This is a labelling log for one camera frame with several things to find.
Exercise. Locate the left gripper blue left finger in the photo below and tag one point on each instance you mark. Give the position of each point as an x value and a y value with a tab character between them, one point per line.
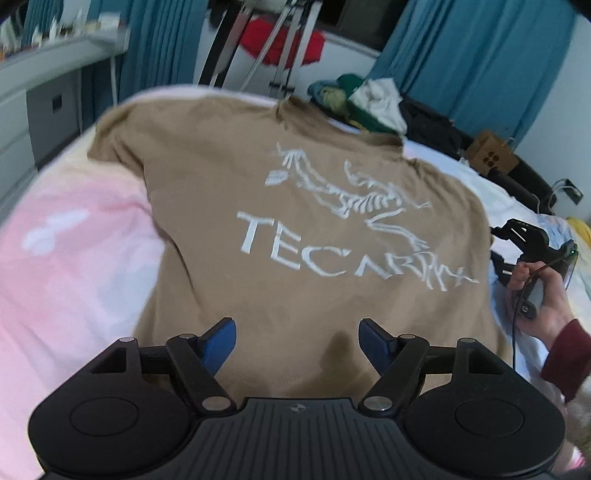
197	359

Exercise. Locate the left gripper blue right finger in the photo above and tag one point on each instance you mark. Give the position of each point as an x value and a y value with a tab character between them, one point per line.
398	361

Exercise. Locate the tan printed t-shirt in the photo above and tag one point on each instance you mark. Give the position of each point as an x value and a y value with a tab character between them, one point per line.
298	230

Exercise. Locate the dark red sleeve forearm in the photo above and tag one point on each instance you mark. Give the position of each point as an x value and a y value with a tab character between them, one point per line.
568	363

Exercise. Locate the black clothes pile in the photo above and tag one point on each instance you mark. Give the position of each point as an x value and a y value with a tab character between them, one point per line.
429	128

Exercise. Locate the person's right hand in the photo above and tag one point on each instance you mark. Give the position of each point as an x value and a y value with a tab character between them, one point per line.
555	312

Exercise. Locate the yellow pillow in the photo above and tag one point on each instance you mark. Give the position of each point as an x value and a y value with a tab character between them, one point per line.
582	229

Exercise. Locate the black sofa chair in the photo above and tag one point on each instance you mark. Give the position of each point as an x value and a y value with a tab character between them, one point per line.
526	186

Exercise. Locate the pastel tie-dye bed sheet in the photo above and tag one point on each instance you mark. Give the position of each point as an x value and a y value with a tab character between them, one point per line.
79	258

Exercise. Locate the right blue curtain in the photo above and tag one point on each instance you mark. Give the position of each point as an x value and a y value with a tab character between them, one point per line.
485	65

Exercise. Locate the blue curtain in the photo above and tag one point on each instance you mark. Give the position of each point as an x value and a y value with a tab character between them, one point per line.
162	50
485	65

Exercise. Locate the white garment on pile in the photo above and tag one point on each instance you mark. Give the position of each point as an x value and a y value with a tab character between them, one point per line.
381	99

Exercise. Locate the green garment on pile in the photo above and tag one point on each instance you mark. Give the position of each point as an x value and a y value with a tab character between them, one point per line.
348	83

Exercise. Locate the white dressing table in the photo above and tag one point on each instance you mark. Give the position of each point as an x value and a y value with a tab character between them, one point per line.
41	107

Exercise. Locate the left blue curtain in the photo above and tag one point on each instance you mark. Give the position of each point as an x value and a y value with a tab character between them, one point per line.
162	50

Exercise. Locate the garment steamer stand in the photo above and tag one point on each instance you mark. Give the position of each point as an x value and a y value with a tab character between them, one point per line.
297	16

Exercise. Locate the red garment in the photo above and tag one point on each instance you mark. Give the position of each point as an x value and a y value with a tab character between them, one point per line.
259	29

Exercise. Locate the white tissue box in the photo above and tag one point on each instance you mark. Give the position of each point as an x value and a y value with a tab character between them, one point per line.
108	20

